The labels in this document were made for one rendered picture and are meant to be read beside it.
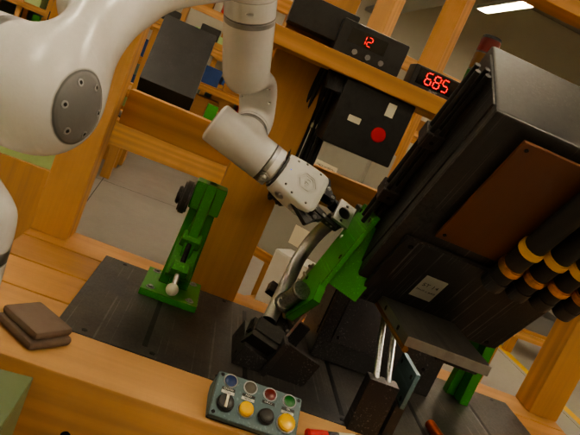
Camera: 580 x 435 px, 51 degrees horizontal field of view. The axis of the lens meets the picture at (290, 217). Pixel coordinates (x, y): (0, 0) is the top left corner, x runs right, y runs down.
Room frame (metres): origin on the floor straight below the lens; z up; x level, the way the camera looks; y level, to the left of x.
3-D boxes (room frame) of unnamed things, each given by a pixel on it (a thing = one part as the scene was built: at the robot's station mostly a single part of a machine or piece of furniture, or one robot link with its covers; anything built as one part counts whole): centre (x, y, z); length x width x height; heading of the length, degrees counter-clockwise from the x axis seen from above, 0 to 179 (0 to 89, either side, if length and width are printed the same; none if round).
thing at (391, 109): (1.46, -0.07, 1.43); 0.17 x 0.12 x 0.15; 99
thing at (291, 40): (1.53, -0.17, 1.52); 0.90 x 0.25 x 0.04; 99
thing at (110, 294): (1.27, -0.21, 0.89); 1.10 x 0.42 x 0.02; 99
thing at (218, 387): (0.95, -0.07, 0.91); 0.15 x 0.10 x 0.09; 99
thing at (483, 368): (1.19, -0.30, 1.11); 0.39 x 0.16 x 0.03; 9
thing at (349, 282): (1.20, -0.15, 1.17); 0.13 x 0.12 x 0.20; 99
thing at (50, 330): (0.92, 0.31, 0.91); 0.10 x 0.08 x 0.03; 59
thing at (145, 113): (1.64, -0.15, 1.23); 1.30 x 0.05 x 0.09; 99
